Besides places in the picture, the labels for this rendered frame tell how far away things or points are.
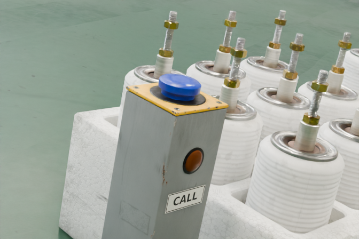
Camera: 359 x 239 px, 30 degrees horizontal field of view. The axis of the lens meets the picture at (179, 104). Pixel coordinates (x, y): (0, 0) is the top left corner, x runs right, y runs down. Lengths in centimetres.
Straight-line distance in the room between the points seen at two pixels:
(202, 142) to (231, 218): 14
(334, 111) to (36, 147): 55
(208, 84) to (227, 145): 17
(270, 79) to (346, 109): 13
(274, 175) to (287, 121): 16
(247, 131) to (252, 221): 12
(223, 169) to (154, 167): 20
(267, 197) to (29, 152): 59
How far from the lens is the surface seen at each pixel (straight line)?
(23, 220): 101
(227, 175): 80
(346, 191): 83
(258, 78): 103
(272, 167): 73
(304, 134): 74
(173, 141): 59
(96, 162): 90
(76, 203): 95
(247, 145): 80
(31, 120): 135
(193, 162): 62
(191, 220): 67
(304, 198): 73
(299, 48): 88
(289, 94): 90
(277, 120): 87
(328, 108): 97
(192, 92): 61
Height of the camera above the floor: 51
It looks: 19 degrees down
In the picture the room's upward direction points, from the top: 11 degrees clockwise
